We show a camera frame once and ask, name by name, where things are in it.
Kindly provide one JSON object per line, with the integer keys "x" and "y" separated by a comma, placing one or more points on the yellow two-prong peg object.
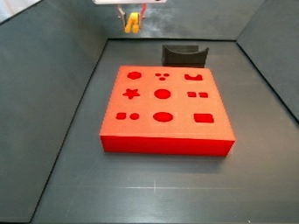
{"x": 132, "y": 25}

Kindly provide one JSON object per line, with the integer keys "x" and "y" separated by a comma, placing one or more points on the red foam shape board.
{"x": 166, "y": 111}

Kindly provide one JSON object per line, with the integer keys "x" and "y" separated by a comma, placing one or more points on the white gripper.
{"x": 120, "y": 11}

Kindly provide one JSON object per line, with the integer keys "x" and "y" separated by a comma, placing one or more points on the black curved fixture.
{"x": 184, "y": 56}

